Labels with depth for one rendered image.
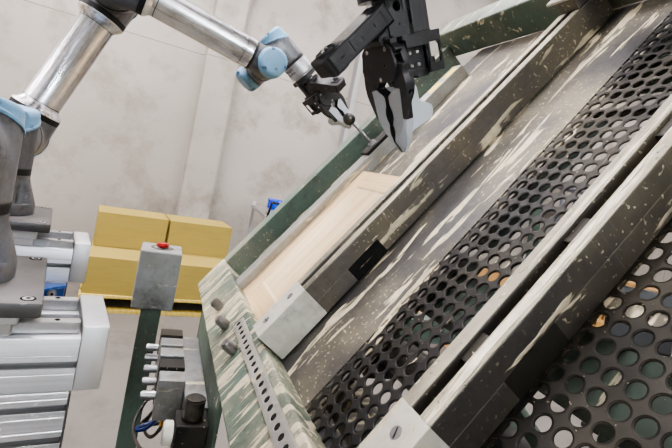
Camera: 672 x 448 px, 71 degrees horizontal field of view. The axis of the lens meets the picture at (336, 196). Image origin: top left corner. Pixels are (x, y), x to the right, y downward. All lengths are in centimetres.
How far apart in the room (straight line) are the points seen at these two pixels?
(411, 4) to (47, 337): 64
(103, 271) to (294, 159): 244
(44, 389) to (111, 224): 322
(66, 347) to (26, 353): 4
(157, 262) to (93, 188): 330
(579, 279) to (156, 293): 122
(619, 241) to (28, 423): 76
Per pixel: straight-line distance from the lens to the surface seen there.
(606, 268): 62
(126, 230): 396
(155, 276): 153
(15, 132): 72
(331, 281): 95
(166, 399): 114
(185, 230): 399
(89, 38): 134
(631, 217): 63
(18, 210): 120
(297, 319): 95
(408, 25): 66
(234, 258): 159
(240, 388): 92
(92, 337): 74
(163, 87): 482
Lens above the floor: 126
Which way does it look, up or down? 2 degrees down
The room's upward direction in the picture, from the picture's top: 11 degrees clockwise
